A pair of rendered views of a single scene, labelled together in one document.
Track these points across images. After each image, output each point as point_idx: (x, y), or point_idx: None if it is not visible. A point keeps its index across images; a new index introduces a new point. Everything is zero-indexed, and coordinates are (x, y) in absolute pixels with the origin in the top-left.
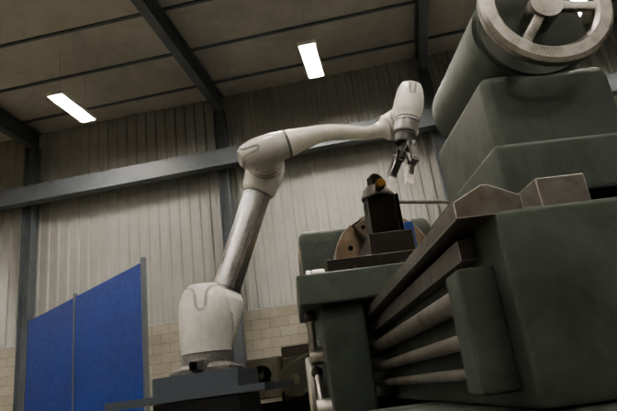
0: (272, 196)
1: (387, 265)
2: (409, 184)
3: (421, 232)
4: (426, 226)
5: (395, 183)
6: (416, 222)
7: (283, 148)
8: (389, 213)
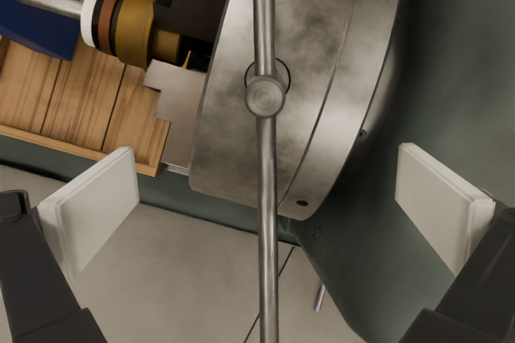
0: None
1: None
2: (135, 182)
3: (189, 178)
4: (346, 308)
5: (434, 234)
6: (375, 282)
7: None
8: None
